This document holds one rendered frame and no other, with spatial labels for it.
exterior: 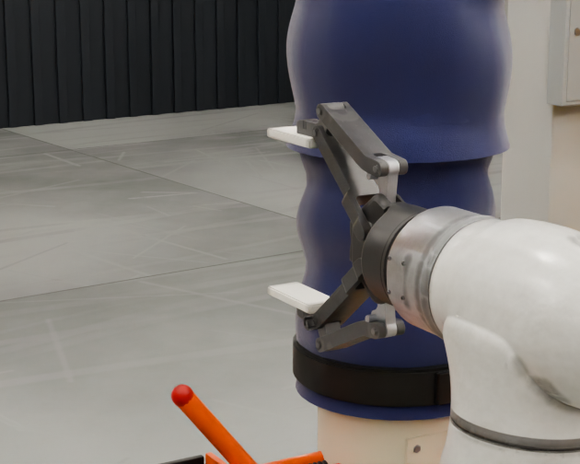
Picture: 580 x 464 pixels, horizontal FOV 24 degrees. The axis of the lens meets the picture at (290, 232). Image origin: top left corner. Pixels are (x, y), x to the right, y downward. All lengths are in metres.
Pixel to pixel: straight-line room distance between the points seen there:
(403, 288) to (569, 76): 1.88
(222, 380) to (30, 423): 0.85
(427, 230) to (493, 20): 0.50
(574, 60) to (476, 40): 1.44
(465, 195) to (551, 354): 0.59
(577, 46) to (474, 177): 1.41
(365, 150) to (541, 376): 0.27
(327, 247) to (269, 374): 4.24
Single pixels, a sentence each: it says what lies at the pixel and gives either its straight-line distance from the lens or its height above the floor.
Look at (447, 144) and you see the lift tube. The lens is 1.34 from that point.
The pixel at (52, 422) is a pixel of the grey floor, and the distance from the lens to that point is 5.18.
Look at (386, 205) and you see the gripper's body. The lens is 0.99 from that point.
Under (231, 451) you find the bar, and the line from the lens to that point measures 1.42.
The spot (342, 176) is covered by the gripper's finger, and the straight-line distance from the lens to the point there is 1.03.
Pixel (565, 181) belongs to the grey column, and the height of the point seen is 1.30.
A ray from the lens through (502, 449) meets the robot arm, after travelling 0.85.
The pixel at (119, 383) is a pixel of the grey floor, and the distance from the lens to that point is 5.56.
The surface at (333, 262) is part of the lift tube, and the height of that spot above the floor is 1.49.
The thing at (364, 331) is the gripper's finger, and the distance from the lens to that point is 1.03.
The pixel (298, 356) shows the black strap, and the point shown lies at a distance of 1.46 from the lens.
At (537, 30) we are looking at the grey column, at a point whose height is 1.61.
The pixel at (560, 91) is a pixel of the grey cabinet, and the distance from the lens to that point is 2.77.
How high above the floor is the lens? 1.83
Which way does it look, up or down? 13 degrees down
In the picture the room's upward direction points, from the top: straight up
